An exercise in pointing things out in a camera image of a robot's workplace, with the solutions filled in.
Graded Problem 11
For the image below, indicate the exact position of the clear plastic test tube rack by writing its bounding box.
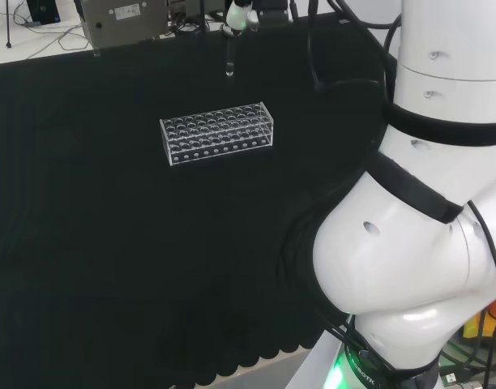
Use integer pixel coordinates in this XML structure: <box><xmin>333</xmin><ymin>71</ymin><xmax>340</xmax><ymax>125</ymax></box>
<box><xmin>159</xmin><ymin>101</ymin><xmax>276</xmax><ymax>168</ymax></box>

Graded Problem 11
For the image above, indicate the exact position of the grey floor cable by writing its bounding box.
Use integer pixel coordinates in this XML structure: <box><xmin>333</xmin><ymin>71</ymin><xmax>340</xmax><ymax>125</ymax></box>
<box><xmin>11</xmin><ymin>6</ymin><xmax>89</xmax><ymax>60</ymax></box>

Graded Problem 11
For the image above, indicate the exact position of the black bench cloth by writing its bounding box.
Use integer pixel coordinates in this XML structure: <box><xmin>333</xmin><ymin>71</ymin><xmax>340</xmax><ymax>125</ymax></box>
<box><xmin>0</xmin><ymin>11</ymin><xmax>400</xmax><ymax>389</ymax></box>

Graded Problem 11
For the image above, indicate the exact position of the clear glass test tube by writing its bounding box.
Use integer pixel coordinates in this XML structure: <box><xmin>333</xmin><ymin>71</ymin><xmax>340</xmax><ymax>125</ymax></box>
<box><xmin>224</xmin><ymin>35</ymin><xmax>236</xmax><ymax>78</ymax></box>

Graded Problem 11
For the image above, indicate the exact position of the thin black cable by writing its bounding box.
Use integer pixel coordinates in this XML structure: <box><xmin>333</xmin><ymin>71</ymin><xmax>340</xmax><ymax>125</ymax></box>
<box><xmin>468</xmin><ymin>200</ymin><xmax>496</xmax><ymax>389</ymax></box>

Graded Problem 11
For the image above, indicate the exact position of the black tripod leg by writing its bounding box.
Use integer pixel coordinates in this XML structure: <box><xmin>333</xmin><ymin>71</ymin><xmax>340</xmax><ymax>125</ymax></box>
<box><xmin>4</xmin><ymin>0</ymin><xmax>13</xmax><ymax>49</ymax></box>

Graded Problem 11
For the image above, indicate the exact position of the grey metal equipment box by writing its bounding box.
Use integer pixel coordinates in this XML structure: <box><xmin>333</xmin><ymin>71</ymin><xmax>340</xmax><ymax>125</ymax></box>
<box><xmin>78</xmin><ymin>0</ymin><xmax>170</xmax><ymax>52</ymax></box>

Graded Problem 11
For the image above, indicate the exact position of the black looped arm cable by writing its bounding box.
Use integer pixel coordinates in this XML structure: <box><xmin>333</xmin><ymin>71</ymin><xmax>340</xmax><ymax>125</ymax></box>
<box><xmin>305</xmin><ymin>0</ymin><xmax>404</xmax><ymax>96</ymax></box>

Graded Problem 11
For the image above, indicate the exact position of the black box device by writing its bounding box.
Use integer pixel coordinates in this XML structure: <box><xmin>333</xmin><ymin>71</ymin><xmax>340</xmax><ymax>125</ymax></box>
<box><xmin>28</xmin><ymin>0</ymin><xmax>62</xmax><ymax>24</ymax></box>

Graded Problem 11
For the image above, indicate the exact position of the yellow stop button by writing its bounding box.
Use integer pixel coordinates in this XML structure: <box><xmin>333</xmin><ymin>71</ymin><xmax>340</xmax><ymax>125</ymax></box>
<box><xmin>463</xmin><ymin>297</ymin><xmax>496</xmax><ymax>340</ymax></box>

